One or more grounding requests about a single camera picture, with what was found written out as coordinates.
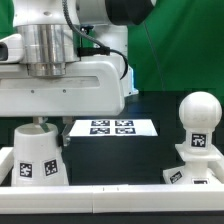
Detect white lamp bulb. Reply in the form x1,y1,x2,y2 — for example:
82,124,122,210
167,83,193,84
179,91,222,155

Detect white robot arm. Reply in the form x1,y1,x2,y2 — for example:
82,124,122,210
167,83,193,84
0,0,157,146

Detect white lamp base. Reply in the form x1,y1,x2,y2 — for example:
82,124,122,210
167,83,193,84
163,144,224,185

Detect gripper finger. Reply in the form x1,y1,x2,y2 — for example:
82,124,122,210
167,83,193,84
58,117,75,147
33,117,50,133

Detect white marker sheet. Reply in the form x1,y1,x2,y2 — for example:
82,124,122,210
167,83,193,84
70,119,158,137

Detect white left rail block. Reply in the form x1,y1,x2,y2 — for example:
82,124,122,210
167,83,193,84
0,147,14,185

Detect white lamp shade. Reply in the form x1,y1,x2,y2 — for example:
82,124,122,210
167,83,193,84
11,123,69,187

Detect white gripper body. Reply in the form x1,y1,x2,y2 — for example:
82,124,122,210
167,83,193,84
0,61,125,117

